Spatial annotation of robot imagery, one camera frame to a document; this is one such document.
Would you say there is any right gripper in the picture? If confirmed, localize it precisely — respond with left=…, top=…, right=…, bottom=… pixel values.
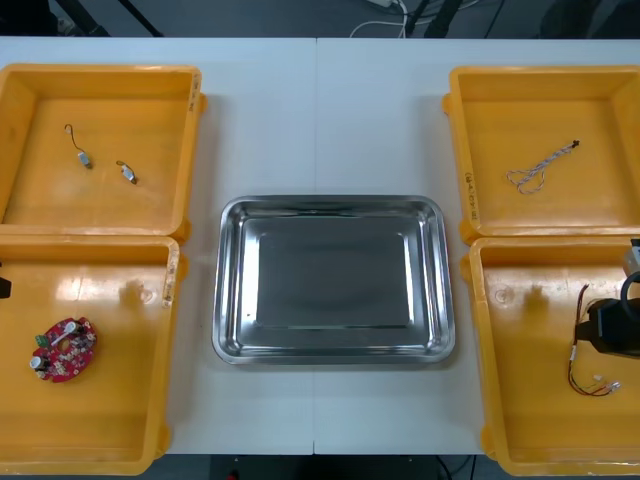
left=574, top=297, right=640, bottom=359

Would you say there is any red black green-yellow wire harness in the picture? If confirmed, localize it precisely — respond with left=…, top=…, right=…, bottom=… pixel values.
left=567, top=283, right=624, bottom=397

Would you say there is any round red circuit board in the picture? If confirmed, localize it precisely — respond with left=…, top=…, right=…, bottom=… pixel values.
left=27, top=316, right=99, bottom=384

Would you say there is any metal solenoid with long cable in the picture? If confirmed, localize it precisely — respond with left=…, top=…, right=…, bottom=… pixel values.
left=63, top=123, right=95, bottom=170

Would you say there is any twisted blue-white wire harness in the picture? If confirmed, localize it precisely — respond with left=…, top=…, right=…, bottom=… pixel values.
left=505, top=139, right=581, bottom=194

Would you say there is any yellow-orange plastic bin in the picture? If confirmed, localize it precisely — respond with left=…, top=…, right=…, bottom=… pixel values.
left=0, top=234, right=189, bottom=476
left=0, top=63, right=209, bottom=246
left=459, top=235, right=640, bottom=476
left=442, top=64, right=640, bottom=246

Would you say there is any steel tray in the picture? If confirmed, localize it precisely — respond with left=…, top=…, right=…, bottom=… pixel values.
left=211, top=194, right=457, bottom=366

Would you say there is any black tripod leg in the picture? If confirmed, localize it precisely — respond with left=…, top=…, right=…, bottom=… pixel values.
left=118, top=0, right=165, bottom=38

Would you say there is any black stand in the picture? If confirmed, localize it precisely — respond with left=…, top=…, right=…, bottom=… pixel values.
left=423, top=0, right=469, bottom=39

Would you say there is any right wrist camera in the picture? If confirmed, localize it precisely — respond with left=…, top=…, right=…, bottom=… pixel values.
left=622, top=238, right=640, bottom=274

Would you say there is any metal solenoid with short cable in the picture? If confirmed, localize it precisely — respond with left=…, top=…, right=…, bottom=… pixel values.
left=115, top=159, right=139, bottom=185

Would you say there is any white floor cable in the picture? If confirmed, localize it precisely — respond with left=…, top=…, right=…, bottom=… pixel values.
left=349, top=0, right=419, bottom=39

